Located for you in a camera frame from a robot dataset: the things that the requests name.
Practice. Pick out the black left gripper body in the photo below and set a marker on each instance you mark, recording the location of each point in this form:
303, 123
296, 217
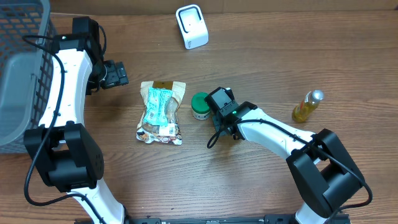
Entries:
114, 76

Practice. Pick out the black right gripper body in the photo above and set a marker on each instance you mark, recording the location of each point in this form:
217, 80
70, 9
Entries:
217, 120

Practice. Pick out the green lid jar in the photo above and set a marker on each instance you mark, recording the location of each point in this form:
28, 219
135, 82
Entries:
200, 109

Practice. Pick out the teal wipes packet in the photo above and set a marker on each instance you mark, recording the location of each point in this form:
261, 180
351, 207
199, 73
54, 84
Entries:
157, 101

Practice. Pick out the brown snack pouch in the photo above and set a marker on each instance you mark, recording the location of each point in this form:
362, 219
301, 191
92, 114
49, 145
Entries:
169, 134

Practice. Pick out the yellow dish soap bottle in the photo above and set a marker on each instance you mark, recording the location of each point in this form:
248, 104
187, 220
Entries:
311, 102

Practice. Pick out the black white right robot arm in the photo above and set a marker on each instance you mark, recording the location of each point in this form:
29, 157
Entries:
324, 172

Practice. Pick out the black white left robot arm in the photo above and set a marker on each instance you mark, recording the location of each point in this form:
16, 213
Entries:
62, 150

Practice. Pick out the white barcode scanner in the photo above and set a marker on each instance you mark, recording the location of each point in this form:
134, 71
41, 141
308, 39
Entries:
192, 26

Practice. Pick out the grey plastic basket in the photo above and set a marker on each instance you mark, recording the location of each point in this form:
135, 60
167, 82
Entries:
26, 70

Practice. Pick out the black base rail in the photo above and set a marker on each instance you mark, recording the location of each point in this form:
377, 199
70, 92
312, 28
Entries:
211, 220

